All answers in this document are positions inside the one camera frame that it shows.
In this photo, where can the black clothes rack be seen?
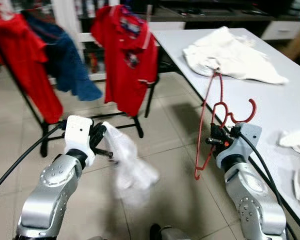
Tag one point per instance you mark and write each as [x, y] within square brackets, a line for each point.
[43, 147]

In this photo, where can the thin white garment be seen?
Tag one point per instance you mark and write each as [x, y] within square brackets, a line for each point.
[132, 170]

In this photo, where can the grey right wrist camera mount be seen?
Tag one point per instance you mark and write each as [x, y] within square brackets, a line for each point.
[247, 137]

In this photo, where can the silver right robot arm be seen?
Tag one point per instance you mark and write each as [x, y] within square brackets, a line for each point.
[250, 200]

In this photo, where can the white drawer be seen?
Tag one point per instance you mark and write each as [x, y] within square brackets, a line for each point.
[285, 30]

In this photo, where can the dark shelf unit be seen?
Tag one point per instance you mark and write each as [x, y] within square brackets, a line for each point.
[215, 15]

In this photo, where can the red polo shirt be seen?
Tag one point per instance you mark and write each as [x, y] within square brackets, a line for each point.
[130, 75]

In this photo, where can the cream white garment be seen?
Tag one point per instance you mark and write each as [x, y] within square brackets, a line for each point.
[235, 55]

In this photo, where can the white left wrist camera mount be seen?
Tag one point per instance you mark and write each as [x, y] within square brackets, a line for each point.
[77, 135]

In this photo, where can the grey robot right leg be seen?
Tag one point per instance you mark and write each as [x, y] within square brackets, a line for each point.
[172, 234]

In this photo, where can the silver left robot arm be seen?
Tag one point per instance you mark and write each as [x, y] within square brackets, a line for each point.
[50, 190]

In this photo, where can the blue denim garment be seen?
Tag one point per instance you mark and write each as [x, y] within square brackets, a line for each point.
[65, 65]

